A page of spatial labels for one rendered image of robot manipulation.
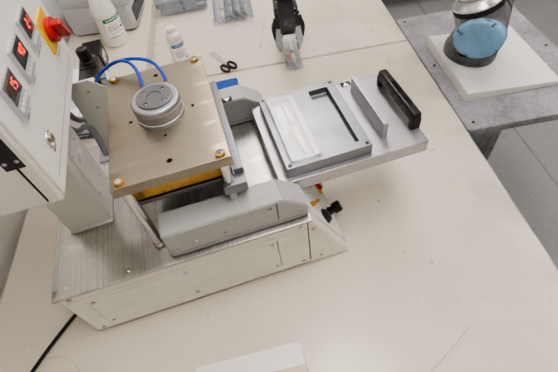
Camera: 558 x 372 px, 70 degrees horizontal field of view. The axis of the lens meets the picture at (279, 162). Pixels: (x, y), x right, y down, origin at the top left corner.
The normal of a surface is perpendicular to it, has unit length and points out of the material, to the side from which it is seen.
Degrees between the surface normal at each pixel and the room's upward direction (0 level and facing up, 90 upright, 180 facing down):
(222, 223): 90
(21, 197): 90
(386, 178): 0
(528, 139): 0
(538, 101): 0
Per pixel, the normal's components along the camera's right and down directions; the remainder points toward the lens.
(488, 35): -0.37, 0.80
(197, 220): -0.10, -0.63
